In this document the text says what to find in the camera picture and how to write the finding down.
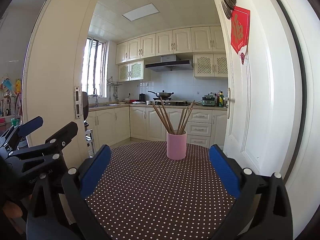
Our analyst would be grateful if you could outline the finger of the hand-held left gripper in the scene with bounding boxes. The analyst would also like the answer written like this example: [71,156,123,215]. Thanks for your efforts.
[0,116,44,155]
[7,121,79,178]

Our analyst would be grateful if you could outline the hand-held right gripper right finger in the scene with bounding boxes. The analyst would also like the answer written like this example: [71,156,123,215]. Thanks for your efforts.
[209,144,293,240]

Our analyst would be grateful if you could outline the person's left hand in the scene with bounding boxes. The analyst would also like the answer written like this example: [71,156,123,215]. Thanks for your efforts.
[4,201,24,219]

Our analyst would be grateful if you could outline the ceiling light panel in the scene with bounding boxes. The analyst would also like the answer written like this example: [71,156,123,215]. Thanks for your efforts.
[122,4,160,22]

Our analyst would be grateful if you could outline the cream base cabinets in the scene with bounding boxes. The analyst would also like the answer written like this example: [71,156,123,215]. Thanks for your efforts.
[87,104,228,150]

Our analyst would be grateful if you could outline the kitchen window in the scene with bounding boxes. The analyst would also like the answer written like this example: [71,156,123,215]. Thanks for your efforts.
[81,37,108,98]

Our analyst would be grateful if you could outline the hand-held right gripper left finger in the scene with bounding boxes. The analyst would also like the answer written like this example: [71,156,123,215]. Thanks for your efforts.
[26,144,112,240]

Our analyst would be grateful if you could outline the red paper door decoration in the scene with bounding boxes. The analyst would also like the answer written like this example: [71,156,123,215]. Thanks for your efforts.
[230,6,251,66]

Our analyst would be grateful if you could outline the cream wall cabinets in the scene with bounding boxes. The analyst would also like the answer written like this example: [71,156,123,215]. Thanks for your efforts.
[115,26,227,65]

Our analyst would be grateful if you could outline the pink cup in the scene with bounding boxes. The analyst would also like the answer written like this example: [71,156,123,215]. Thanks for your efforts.
[167,131,187,160]

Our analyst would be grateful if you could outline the metal door handle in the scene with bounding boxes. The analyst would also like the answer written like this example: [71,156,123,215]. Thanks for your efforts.
[225,88,235,119]

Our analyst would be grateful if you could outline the gas stove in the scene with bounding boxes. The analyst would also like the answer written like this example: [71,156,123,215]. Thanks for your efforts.
[152,100,190,106]

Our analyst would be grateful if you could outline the cream lattice door cabinet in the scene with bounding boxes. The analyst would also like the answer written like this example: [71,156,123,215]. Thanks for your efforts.
[193,54,228,79]
[118,60,145,82]

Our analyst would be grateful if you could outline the bundle of wooden chopsticks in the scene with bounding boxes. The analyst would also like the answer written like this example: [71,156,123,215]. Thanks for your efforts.
[152,99,195,135]

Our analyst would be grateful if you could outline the white door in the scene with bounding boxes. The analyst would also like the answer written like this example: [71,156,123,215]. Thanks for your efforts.
[214,0,307,180]

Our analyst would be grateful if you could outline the black wok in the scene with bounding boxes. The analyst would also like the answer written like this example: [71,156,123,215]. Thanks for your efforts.
[147,90,174,99]

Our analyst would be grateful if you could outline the steel sink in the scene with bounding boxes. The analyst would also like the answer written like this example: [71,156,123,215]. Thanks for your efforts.
[89,103,120,108]

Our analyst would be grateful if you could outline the black range hood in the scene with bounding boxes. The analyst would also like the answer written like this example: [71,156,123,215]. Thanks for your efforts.
[145,54,194,72]

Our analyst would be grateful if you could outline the blue toy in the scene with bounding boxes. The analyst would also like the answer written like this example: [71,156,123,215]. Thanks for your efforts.
[1,76,13,90]

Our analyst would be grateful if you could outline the wall utensil rack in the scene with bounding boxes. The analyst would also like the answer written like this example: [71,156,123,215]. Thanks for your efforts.
[107,76,123,102]

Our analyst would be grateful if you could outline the green electric cooker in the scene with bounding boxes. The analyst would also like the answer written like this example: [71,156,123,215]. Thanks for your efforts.
[202,94,217,107]

